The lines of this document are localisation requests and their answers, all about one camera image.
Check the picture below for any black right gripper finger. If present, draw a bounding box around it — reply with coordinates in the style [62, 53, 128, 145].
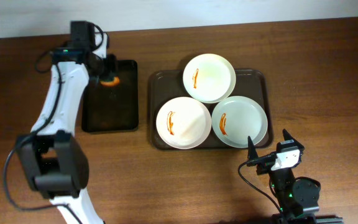
[282, 129, 298, 143]
[247, 136, 259, 160]

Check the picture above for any orange green scrub sponge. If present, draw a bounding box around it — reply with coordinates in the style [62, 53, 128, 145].
[99, 77, 120, 87]

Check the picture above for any white plate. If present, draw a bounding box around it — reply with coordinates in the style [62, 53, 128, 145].
[155, 96, 212, 149]
[211, 96, 268, 148]
[182, 54, 236, 103]

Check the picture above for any white plate top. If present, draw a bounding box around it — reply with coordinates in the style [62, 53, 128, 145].
[182, 54, 236, 103]

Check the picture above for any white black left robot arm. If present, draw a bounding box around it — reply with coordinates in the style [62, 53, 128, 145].
[12, 47, 108, 223]

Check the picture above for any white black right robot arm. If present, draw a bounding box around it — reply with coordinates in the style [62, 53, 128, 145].
[246, 129, 321, 223]

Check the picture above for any black water tray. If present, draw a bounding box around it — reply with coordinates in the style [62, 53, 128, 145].
[81, 60, 139, 134]

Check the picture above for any brown serving tray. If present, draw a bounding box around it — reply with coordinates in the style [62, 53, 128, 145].
[148, 69, 274, 151]

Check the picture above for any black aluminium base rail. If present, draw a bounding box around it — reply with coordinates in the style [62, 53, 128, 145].
[272, 214, 344, 224]

